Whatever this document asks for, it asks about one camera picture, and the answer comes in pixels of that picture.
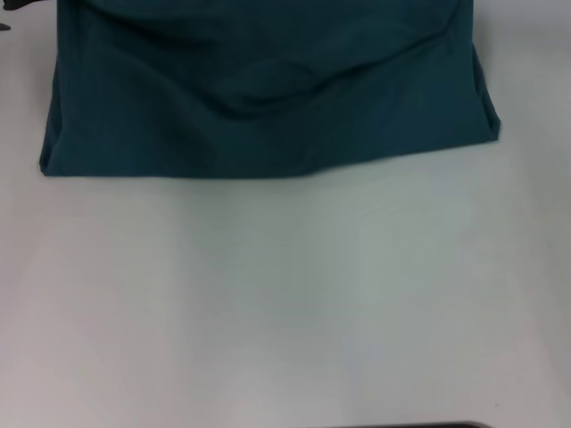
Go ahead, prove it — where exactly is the teal blue printed t-shirt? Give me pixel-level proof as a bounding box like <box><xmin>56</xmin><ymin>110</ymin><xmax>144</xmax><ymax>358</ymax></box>
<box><xmin>37</xmin><ymin>0</ymin><xmax>502</xmax><ymax>180</ymax></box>

